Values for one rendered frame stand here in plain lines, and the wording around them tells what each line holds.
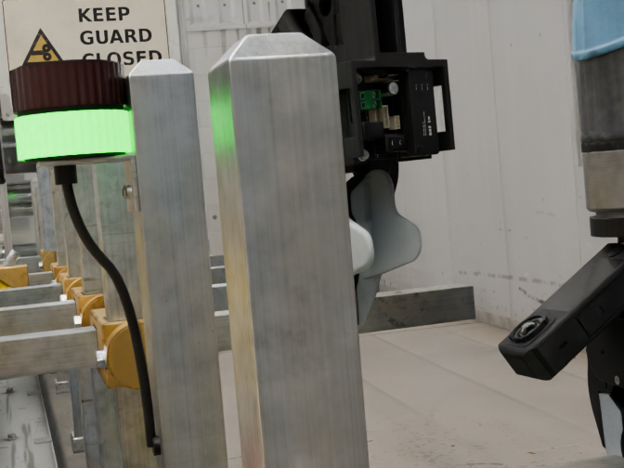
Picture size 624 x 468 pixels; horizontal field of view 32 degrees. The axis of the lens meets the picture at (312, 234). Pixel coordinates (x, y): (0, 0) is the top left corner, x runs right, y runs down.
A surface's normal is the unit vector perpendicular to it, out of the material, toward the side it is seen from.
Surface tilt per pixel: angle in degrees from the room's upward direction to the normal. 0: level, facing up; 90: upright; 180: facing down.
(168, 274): 90
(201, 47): 90
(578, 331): 88
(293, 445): 90
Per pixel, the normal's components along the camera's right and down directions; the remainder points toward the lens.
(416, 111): 0.59, -0.02
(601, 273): -0.60, -0.78
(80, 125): 0.35, 0.02
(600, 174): -0.88, 0.10
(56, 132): -0.07, 0.06
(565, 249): -0.97, 0.09
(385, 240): -0.76, 0.04
